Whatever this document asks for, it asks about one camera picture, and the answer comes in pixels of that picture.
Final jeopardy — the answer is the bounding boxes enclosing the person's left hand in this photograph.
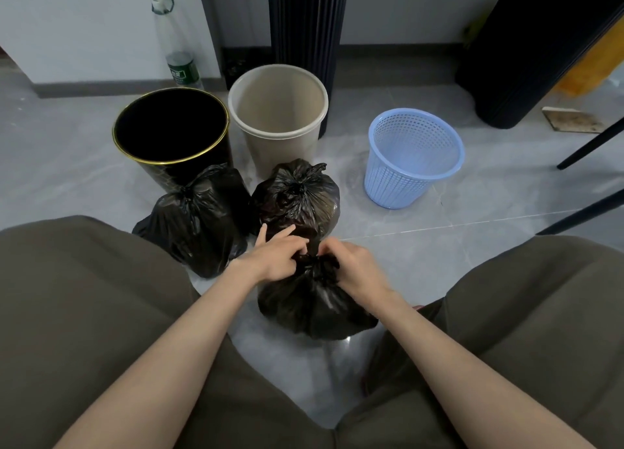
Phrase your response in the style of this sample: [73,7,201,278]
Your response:
[232,223,311,285]

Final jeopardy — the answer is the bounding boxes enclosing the person's right hand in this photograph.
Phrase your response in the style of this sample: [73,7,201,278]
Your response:
[318,238,397,314]

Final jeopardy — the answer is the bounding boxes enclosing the black garbage bag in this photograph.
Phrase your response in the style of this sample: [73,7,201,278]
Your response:
[257,229,379,341]
[250,159,341,242]
[132,164,252,279]

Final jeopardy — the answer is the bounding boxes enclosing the person's left forearm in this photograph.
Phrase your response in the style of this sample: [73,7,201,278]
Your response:
[53,261,260,449]

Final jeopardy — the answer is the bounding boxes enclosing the person's right forearm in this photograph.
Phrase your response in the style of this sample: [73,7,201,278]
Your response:
[367,290,598,449]

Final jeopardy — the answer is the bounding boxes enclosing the blue mesh plastic wastebasket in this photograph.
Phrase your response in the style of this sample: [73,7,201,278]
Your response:
[364,108,465,210]

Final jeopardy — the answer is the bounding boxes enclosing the beige plastic trash can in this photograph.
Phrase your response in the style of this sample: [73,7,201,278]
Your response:
[228,64,329,180]

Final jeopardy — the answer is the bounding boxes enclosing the black gold-rimmed trash can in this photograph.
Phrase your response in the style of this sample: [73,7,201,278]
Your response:
[112,87,234,194]

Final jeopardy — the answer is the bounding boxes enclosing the black ribbed column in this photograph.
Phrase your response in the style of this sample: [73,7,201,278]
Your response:
[267,0,351,139]

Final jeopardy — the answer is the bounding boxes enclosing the person's olive trousers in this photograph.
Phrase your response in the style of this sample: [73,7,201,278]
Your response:
[0,215,624,449]

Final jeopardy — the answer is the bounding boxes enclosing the black chair leg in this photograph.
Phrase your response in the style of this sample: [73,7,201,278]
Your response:
[536,189,624,236]
[557,117,624,171]

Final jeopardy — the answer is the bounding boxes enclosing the clear plastic bottle green label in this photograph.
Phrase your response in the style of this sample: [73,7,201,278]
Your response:
[150,0,204,90]

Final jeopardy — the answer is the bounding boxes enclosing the brown cardboard piece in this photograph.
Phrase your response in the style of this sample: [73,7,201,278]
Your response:
[542,107,605,134]

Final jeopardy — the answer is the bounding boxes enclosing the large black ribbed cylinder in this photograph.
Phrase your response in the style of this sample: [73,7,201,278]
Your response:
[455,0,624,130]

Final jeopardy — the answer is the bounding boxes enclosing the yellow bag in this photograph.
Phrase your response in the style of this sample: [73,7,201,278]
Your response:
[556,33,624,98]

